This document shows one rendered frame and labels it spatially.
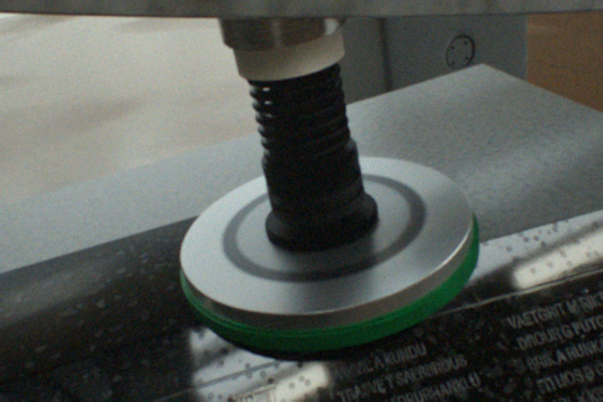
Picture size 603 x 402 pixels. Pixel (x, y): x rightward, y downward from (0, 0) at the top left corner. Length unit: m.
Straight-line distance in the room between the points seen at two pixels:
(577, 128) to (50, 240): 0.48
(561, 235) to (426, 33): 1.08
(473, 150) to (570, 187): 0.11
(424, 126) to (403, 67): 0.85
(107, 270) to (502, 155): 0.35
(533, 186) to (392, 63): 0.99
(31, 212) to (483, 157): 0.44
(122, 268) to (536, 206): 0.32
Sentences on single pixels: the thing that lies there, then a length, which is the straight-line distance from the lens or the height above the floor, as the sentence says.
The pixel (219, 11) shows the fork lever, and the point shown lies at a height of 1.07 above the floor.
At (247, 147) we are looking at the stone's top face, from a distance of 0.70.
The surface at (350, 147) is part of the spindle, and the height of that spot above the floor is 0.95.
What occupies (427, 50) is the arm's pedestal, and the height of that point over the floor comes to 0.69.
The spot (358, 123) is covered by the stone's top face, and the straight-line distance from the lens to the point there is 0.70.
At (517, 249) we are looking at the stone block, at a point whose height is 0.86.
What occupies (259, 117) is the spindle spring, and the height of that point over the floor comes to 0.99.
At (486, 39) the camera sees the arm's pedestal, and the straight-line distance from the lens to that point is 1.64.
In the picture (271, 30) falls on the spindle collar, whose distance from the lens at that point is 0.38.
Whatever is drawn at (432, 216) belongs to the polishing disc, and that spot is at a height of 0.90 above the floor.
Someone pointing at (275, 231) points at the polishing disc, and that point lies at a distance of 0.45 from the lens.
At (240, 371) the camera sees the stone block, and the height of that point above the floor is 0.84.
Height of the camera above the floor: 1.13
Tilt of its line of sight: 28 degrees down
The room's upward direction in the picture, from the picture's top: 12 degrees counter-clockwise
